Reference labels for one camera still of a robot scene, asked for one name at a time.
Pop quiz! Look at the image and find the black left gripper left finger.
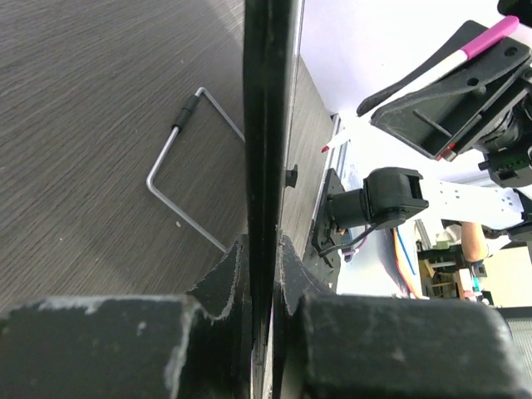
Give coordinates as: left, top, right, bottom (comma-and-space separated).
1, 236, 251, 398

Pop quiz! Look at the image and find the white marker purple cap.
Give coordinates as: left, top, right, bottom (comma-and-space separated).
322, 16, 519, 152

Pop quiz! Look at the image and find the person forearm in background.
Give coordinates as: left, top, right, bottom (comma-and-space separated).
461, 222, 490, 263

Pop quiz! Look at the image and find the white whiteboard black frame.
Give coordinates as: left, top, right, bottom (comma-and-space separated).
243, 1, 303, 398

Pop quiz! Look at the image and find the metal whiteboard stand wire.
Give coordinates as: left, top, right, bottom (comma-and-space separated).
145, 86, 247, 254

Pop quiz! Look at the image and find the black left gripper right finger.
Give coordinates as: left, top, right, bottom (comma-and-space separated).
273, 236, 531, 398

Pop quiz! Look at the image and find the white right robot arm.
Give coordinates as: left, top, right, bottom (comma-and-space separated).
311, 15, 531, 267

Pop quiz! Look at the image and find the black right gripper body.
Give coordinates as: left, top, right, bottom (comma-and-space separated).
476, 78, 531, 187

